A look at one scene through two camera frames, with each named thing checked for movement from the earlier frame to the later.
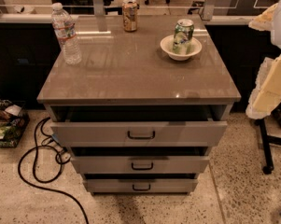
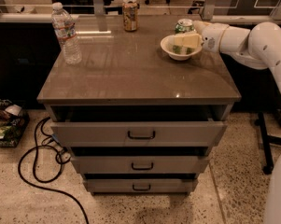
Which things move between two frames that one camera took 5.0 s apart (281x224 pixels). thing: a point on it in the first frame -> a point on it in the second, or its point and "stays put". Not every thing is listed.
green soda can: [183, 33] stays put
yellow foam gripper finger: [264, 21] -> [199, 25]
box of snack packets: [9, 121] stays put
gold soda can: [130, 14] stays put
